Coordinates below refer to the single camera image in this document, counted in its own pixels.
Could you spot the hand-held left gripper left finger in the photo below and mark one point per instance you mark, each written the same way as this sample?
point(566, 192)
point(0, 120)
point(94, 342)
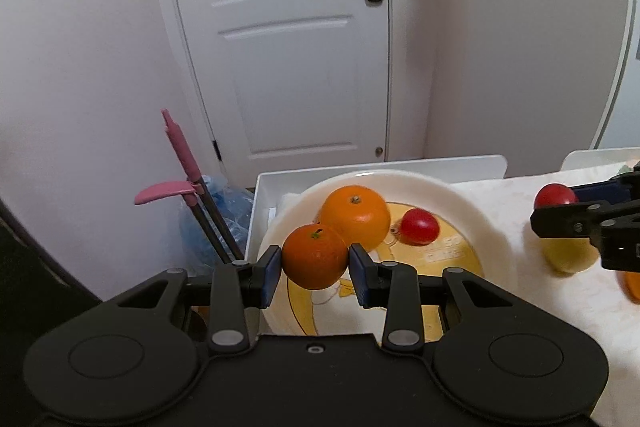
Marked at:
point(269, 277)

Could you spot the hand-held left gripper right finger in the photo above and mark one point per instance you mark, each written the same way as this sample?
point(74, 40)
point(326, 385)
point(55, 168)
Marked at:
point(358, 274)

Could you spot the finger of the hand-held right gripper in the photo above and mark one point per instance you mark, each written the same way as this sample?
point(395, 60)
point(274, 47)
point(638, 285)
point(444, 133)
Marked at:
point(565, 221)
point(595, 194)

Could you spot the small orange mandarin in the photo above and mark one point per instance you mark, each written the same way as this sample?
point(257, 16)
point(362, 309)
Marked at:
point(315, 257)
point(632, 284)

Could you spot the white plate with yellow print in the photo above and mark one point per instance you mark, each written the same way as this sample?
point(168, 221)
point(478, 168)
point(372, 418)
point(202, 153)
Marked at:
point(475, 219)

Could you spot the white plastic tray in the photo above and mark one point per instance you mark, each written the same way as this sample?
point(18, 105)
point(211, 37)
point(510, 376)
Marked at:
point(280, 187)
point(595, 159)

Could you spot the yellow fruit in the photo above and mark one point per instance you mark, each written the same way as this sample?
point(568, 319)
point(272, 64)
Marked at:
point(570, 257)

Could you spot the large orange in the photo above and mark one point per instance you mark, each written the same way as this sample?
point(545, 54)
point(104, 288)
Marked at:
point(356, 217)

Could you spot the blue water bottle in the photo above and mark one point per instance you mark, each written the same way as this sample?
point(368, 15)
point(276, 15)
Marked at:
point(235, 207)

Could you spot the white appliance with grey edge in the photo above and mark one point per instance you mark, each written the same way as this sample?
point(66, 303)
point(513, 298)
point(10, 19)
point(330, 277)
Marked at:
point(612, 102)

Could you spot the black door hinge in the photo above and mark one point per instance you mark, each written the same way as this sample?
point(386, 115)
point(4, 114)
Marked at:
point(216, 149)

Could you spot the broom stick with pink grip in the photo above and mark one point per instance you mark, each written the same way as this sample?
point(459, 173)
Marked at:
point(182, 147)

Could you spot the white panel door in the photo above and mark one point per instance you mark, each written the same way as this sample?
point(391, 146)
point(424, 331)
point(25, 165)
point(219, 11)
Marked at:
point(280, 57)

